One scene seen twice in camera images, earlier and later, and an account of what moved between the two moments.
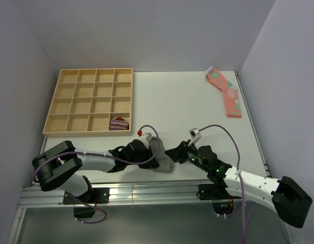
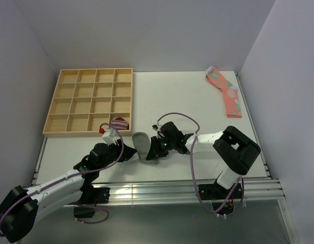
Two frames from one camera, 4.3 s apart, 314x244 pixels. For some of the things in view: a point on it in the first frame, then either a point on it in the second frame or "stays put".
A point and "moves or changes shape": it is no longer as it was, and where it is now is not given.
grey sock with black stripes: [165, 162] moves or changes shape
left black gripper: [152, 164] to [127, 153]
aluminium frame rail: [119, 193] stays put
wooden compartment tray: [85, 100] stays put
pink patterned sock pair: [215, 78] stays put
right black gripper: [176, 153] to [155, 152]
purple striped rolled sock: [119, 123] stays put
